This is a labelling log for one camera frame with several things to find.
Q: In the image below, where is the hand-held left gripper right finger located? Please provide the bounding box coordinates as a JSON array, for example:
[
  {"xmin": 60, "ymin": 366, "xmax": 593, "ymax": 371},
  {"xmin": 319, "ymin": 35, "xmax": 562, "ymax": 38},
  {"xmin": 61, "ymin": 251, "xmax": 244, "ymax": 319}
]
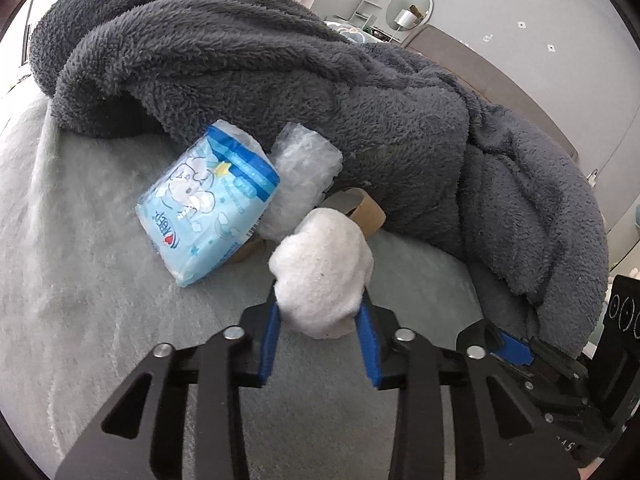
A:
[{"xmin": 354, "ymin": 290, "xmax": 581, "ymax": 480}]

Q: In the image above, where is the blue printed tissue pack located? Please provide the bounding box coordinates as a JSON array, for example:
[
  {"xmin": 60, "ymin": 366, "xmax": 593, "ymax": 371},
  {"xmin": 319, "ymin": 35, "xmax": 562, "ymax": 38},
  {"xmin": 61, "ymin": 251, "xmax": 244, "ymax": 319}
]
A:
[{"xmin": 136, "ymin": 119, "xmax": 281, "ymax": 288}]

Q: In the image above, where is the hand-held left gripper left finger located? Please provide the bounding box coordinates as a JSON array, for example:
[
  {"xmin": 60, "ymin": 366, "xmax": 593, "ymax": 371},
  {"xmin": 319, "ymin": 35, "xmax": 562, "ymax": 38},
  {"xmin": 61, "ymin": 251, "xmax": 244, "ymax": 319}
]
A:
[{"xmin": 54, "ymin": 285, "xmax": 283, "ymax": 480}]

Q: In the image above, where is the brown cardboard tube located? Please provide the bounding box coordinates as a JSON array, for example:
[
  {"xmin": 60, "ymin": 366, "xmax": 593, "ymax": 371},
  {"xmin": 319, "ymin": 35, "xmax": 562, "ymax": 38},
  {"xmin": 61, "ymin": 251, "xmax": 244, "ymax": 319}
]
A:
[{"xmin": 320, "ymin": 186, "xmax": 387, "ymax": 236}]

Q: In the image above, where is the blue patterned blanket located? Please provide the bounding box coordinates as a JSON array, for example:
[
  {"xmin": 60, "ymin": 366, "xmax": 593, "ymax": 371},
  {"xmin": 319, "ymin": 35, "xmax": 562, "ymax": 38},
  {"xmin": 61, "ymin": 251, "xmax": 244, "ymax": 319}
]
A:
[{"xmin": 325, "ymin": 19, "xmax": 371, "ymax": 43}]

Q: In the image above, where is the clear bubble wrap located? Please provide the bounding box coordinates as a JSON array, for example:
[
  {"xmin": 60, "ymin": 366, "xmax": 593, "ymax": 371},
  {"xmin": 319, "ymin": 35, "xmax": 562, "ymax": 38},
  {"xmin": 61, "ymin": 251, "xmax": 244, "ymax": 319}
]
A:
[{"xmin": 257, "ymin": 122, "xmax": 344, "ymax": 243}]

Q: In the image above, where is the brown bed headboard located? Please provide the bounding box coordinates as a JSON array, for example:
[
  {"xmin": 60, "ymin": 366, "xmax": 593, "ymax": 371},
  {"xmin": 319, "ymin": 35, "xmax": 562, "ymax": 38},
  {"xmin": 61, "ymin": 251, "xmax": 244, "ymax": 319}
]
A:
[{"xmin": 404, "ymin": 24, "xmax": 580, "ymax": 161}]

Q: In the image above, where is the round white mirror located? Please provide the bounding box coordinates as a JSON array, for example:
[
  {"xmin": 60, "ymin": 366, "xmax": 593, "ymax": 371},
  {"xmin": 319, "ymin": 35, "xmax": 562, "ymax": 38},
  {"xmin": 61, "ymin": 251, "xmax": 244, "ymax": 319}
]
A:
[{"xmin": 387, "ymin": 0, "xmax": 434, "ymax": 31}]

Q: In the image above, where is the white desk organizer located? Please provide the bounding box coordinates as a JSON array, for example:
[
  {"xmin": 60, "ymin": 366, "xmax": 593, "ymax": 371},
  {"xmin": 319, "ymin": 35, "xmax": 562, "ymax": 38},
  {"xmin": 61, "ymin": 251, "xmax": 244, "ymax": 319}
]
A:
[{"xmin": 352, "ymin": 0, "xmax": 396, "ymax": 28}]

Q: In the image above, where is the white balled sock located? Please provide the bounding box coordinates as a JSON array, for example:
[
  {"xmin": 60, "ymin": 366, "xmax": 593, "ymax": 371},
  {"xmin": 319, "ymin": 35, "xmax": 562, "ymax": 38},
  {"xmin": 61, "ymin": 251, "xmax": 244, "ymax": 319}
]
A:
[{"xmin": 268, "ymin": 206, "xmax": 375, "ymax": 339}]

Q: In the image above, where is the dark grey fleece blanket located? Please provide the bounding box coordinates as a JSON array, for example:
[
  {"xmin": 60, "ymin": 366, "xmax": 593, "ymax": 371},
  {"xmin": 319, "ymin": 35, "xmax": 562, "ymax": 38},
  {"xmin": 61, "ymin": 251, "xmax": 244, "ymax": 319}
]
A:
[{"xmin": 27, "ymin": 0, "xmax": 610, "ymax": 356}]

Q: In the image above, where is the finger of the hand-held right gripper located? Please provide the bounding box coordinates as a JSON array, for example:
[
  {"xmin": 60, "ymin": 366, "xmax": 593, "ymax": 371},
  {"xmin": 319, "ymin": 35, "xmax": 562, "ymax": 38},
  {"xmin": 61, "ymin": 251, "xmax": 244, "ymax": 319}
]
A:
[{"xmin": 457, "ymin": 320, "xmax": 536, "ymax": 368}]

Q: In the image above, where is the bed with grey cover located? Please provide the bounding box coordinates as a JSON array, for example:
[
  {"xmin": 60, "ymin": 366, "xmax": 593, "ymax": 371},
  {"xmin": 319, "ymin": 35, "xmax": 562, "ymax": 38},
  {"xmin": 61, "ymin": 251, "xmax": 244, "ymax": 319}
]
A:
[{"xmin": 0, "ymin": 85, "xmax": 551, "ymax": 480}]

